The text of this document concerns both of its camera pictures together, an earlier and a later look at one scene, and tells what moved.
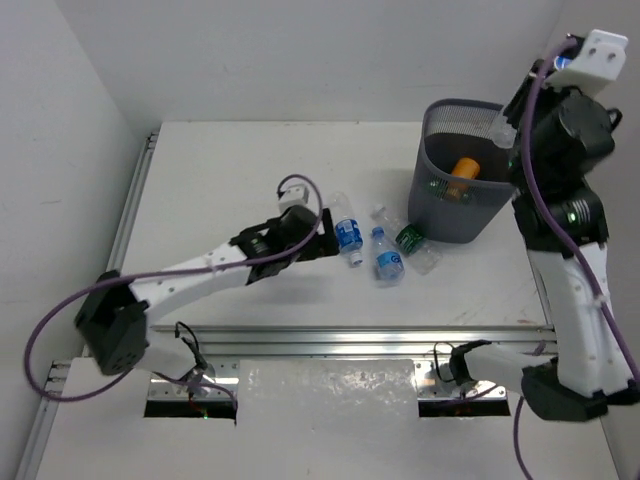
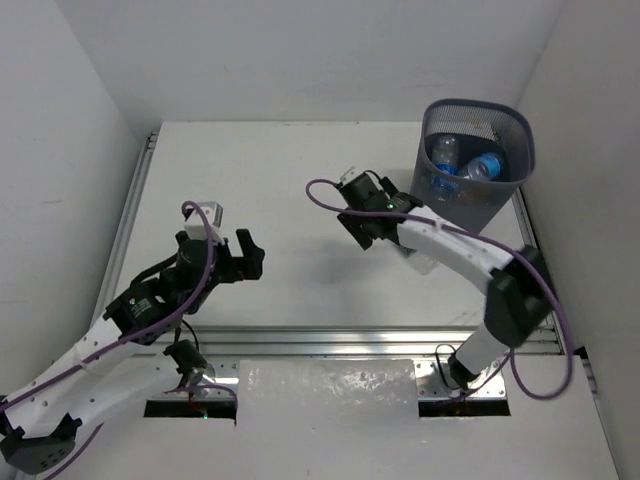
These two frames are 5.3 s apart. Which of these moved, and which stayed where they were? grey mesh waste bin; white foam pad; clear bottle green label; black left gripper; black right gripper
Moved: black left gripper; black right gripper
Stayed: clear bottle green label; white foam pad; grey mesh waste bin
